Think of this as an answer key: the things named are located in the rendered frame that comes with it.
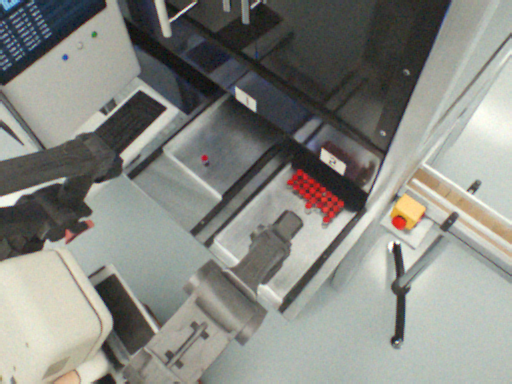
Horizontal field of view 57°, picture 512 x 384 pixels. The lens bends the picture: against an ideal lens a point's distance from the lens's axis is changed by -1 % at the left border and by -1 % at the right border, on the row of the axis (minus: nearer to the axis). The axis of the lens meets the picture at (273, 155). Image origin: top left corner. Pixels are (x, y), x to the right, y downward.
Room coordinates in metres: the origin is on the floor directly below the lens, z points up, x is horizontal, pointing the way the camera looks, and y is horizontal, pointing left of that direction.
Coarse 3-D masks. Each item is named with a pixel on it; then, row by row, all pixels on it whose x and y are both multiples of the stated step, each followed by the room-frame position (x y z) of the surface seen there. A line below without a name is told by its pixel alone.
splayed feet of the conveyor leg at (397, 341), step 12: (396, 252) 0.73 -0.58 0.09; (396, 264) 0.67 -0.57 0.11; (396, 276) 0.61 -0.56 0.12; (396, 288) 0.55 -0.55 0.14; (408, 288) 0.55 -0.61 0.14; (396, 300) 0.50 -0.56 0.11; (396, 312) 0.45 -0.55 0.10; (396, 324) 0.41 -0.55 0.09; (396, 336) 0.36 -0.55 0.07; (396, 348) 0.32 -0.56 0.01
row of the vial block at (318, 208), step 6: (288, 180) 0.66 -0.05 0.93; (288, 186) 0.65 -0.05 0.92; (294, 186) 0.64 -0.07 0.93; (294, 192) 0.63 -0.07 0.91; (300, 192) 0.62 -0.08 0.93; (300, 198) 0.62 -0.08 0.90; (306, 198) 0.61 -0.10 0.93; (312, 198) 0.61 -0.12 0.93; (312, 204) 0.59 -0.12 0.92; (318, 204) 0.59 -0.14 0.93; (318, 210) 0.57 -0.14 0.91; (324, 210) 0.57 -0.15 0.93; (324, 216) 0.56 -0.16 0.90; (330, 216) 0.55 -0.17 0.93; (330, 222) 0.55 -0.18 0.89
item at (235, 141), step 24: (216, 120) 0.91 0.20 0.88; (240, 120) 0.91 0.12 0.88; (264, 120) 0.91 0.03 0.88; (168, 144) 0.79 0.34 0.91; (192, 144) 0.81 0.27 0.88; (216, 144) 0.81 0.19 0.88; (240, 144) 0.82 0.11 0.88; (264, 144) 0.82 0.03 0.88; (192, 168) 0.72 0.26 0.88; (216, 168) 0.72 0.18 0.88; (240, 168) 0.73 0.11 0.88; (216, 192) 0.63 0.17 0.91
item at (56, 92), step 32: (0, 0) 0.91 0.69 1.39; (32, 0) 0.97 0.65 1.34; (64, 0) 1.03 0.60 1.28; (96, 0) 1.11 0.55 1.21; (0, 32) 0.87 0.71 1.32; (32, 32) 0.93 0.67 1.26; (64, 32) 1.00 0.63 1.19; (96, 32) 1.08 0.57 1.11; (0, 64) 0.83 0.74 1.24; (32, 64) 0.90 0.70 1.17; (64, 64) 0.97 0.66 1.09; (96, 64) 1.04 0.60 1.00; (128, 64) 1.14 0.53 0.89; (32, 96) 0.85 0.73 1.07; (64, 96) 0.92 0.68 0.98; (96, 96) 1.00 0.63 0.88; (32, 128) 0.81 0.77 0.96; (64, 128) 0.88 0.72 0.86
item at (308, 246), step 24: (288, 168) 0.73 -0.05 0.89; (264, 192) 0.64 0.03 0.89; (288, 192) 0.65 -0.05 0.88; (240, 216) 0.56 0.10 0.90; (264, 216) 0.56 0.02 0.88; (312, 216) 0.57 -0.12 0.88; (216, 240) 0.47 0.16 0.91; (240, 240) 0.48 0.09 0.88; (312, 240) 0.49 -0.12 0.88; (288, 264) 0.42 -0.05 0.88; (312, 264) 0.41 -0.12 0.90; (288, 288) 0.35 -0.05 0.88
